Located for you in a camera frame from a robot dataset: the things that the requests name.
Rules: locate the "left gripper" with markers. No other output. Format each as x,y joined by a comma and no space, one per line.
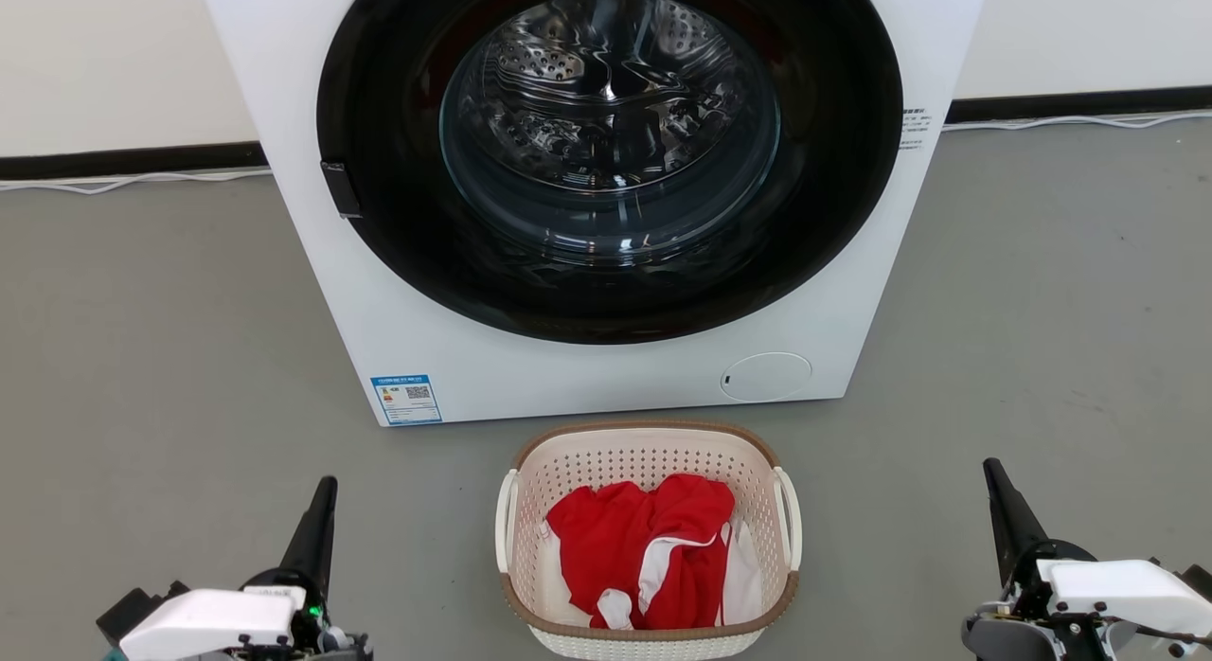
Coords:
322,633

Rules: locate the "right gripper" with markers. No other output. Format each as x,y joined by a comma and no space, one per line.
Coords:
1023,633

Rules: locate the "cream perforated laundry basket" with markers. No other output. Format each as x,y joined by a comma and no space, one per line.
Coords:
644,448

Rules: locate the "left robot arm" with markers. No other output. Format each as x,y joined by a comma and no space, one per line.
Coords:
142,612

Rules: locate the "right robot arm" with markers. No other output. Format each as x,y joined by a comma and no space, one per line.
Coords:
1198,583

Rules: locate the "blue energy label sticker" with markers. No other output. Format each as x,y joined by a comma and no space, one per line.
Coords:
406,399

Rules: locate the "white front-load washing machine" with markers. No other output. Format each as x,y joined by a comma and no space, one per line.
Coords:
379,311

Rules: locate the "round white filter cover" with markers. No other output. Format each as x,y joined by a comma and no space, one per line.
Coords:
766,377

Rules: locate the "red garment with white trim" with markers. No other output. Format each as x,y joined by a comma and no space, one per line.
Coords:
615,547

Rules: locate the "black washer door latch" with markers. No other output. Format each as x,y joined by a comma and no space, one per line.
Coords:
340,189

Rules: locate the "small printed text sticker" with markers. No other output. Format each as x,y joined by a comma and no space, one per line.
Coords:
915,129

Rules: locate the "black baseboard strip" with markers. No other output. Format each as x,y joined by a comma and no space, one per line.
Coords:
133,159
1079,103

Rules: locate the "black round glass washer door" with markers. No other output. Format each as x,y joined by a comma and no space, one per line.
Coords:
398,121

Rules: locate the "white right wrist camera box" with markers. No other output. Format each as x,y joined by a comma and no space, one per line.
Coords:
1127,590

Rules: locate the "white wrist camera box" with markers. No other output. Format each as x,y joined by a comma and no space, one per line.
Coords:
1127,590
204,623

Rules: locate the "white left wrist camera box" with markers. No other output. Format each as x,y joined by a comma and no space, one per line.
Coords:
204,623

